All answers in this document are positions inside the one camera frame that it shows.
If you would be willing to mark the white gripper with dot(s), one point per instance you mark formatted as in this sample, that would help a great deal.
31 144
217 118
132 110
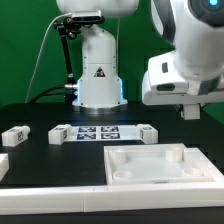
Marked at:
189 112

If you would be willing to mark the white square table top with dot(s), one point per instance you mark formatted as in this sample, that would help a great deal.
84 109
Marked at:
157 164

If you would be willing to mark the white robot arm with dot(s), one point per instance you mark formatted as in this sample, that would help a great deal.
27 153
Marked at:
191 75

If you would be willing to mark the fiducial marker sheet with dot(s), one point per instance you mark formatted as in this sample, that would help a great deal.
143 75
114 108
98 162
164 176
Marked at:
103 133

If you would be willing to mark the white L-shaped fence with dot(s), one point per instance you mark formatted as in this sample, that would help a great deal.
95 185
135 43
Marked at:
110 198

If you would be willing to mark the white block left edge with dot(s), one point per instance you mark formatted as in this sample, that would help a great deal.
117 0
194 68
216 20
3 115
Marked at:
4 165

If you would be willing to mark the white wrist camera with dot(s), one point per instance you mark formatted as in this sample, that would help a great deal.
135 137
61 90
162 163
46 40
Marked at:
163 76

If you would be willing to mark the black camera on stand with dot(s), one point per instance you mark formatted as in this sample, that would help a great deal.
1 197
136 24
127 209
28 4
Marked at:
69 29

